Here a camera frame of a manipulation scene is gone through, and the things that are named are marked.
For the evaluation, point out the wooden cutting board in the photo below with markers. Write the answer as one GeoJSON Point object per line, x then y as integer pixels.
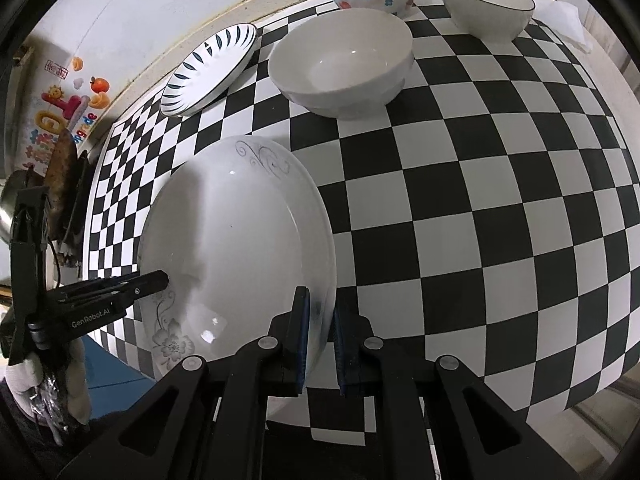
{"type": "Point", "coordinates": [62, 170]}

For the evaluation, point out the black white checkered tablecloth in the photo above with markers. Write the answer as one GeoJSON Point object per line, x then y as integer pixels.
{"type": "Point", "coordinates": [475, 185]}

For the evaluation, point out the black rimmed white bowl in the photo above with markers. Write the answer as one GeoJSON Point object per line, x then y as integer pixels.
{"type": "Point", "coordinates": [480, 15]}

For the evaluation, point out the colourful wall sticker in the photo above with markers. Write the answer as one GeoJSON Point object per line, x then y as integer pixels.
{"type": "Point", "coordinates": [55, 110]}

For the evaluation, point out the person's left hand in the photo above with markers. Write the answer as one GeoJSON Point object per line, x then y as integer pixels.
{"type": "Point", "coordinates": [75, 385]}

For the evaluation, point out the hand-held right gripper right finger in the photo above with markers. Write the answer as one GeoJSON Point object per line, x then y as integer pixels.
{"type": "Point", "coordinates": [342, 355]}

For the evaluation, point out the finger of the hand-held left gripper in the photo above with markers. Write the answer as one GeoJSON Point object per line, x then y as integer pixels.
{"type": "Point", "coordinates": [140, 285]}

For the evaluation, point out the blue leaf striped plate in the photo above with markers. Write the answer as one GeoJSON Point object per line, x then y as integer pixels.
{"type": "Point", "coordinates": [210, 72]}

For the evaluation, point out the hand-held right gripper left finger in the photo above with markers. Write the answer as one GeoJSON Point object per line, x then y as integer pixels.
{"type": "Point", "coordinates": [301, 340]}

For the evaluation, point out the large white floral plate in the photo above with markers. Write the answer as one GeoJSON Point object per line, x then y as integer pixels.
{"type": "Point", "coordinates": [225, 240]}

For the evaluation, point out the metal pot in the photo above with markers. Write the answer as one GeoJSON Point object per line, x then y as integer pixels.
{"type": "Point", "coordinates": [10, 200]}

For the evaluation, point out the white crumpled cloth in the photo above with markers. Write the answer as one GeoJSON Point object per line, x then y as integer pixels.
{"type": "Point", "coordinates": [565, 20]}

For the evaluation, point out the plain white bowl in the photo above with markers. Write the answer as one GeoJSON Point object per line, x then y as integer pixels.
{"type": "Point", "coordinates": [340, 75]}

